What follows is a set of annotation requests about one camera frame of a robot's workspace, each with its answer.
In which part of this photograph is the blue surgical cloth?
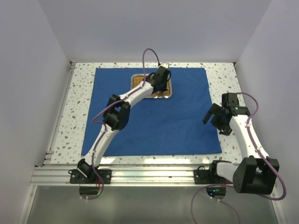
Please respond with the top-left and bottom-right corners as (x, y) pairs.
(81, 68), (221, 156)

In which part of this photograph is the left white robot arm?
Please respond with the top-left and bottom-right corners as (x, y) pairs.
(77, 66), (171, 183)

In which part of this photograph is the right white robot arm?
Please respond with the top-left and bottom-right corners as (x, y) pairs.
(203, 92), (279, 195)

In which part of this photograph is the metal instrument tray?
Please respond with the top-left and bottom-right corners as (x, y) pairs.
(130, 74), (173, 98)

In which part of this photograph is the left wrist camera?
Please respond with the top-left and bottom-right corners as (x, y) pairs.
(159, 63), (170, 69)

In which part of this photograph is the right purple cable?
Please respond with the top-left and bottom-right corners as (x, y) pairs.
(191, 92), (287, 224)

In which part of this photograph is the purple cable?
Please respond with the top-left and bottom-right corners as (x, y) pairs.
(79, 48), (164, 200)
(191, 92), (287, 224)

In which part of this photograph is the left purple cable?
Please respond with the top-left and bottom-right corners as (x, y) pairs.
(79, 48), (164, 200)

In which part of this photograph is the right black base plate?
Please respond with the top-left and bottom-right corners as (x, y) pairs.
(193, 166), (232, 184)

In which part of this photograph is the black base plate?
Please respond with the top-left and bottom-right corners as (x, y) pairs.
(68, 169), (112, 184)
(193, 166), (232, 184)

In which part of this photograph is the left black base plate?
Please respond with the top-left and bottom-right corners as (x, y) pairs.
(68, 169), (112, 184)

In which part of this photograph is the aluminium mounting rail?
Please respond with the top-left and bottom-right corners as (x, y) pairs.
(29, 164), (210, 187)

